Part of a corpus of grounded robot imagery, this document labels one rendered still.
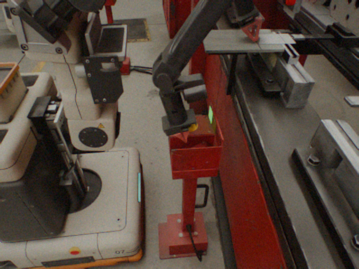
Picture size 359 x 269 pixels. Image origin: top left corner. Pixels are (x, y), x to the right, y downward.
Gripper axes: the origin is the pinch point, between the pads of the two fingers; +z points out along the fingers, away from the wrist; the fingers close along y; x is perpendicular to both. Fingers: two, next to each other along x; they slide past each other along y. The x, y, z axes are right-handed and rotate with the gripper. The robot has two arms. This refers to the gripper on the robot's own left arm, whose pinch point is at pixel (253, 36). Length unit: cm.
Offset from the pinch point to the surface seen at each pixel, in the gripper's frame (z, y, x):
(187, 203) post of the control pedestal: 45, -28, 49
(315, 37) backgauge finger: 10.9, 0.1, -19.2
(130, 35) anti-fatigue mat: 47, 262, 124
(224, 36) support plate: -3.2, 3.0, 9.0
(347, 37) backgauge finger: 13.3, -4.0, -27.5
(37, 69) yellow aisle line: 7, 167, 206
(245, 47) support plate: -0.6, -6.7, 4.1
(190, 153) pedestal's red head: 9.5, -35.6, 30.7
